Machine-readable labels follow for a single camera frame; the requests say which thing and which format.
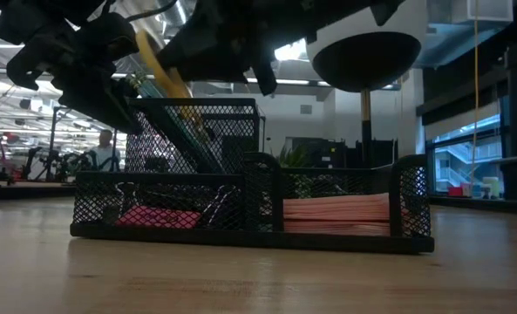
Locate pink eraser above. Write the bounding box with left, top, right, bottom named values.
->
left=116, top=205, right=202, bottom=230

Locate pale green cup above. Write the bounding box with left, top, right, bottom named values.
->
left=482, top=176, right=501, bottom=200

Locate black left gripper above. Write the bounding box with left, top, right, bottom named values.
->
left=7, top=12, right=142, bottom=135

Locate black aluminium table frame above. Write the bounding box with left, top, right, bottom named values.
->
left=430, top=43, right=517, bottom=215

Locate white globe table lamp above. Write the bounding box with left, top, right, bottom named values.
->
left=305, top=3, right=429, bottom=160

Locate black marker pen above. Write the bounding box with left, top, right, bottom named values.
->
left=139, top=106, right=215, bottom=174

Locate black binder clip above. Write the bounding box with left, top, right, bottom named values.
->
left=207, top=185, right=241, bottom=229
left=103, top=182, right=131, bottom=226

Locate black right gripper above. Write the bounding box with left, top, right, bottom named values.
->
left=157, top=0, right=311, bottom=97

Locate black mesh desk organizer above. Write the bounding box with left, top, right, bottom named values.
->
left=70, top=98, right=436, bottom=255

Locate pink sticky note pad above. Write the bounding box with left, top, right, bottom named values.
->
left=282, top=193, right=410, bottom=237

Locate person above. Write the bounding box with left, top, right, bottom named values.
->
left=86, top=129, right=122, bottom=172

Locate potted succulent plant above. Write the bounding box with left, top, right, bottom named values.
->
left=277, top=146, right=311, bottom=169

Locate black partition cabinet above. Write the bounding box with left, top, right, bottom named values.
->
left=283, top=137, right=399, bottom=169

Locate yellow pen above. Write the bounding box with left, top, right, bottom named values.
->
left=134, top=29, right=207, bottom=136

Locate light blue pen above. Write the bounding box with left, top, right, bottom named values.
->
left=126, top=72, right=154, bottom=99

